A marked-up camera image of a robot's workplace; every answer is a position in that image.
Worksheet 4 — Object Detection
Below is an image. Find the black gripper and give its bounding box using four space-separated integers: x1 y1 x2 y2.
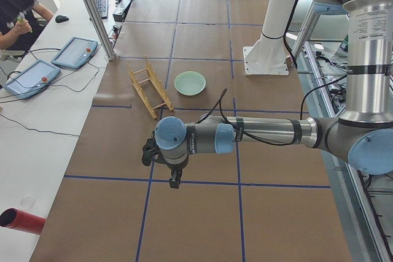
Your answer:
158 154 189 189

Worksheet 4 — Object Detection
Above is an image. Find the light green plate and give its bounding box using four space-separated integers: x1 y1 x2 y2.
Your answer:
174 71 206 96

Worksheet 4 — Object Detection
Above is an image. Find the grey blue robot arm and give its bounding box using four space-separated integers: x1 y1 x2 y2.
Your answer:
142 0 392 188

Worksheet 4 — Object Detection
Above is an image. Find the wooden plate rack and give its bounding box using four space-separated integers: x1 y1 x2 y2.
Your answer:
126 56 174 120

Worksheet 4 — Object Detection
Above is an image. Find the brown paper table cover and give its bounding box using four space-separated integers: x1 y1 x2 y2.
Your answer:
31 0 352 261

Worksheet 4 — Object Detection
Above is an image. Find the far blue teach pendant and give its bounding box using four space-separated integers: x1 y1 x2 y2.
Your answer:
51 37 98 69

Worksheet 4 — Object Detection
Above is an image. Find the blue teach pendant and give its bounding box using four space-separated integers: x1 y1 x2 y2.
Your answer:
51 37 98 69
4 60 61 99

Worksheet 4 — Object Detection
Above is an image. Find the red tube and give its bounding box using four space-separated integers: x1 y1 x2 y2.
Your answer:
1 208 46 235

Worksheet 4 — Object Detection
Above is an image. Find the near blue teach pendant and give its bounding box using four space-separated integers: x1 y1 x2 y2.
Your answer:
4 60 61 99

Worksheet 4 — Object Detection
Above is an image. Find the black keyboard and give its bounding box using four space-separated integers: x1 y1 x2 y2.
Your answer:
94 0 109 19

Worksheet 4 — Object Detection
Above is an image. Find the black computer mouse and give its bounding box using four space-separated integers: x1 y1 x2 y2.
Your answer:
55 15 69 23

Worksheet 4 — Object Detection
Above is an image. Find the person in black shirt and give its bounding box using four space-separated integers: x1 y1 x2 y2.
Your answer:
1 0 54 52

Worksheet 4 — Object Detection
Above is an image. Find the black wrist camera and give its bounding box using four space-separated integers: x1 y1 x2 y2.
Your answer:
142 138 160 166

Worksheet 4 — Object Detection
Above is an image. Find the aluminium frame post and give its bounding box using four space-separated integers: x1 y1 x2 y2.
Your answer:
83 0 116 61

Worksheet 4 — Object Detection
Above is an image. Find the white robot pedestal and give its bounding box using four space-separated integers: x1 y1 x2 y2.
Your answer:
243 0 297 75

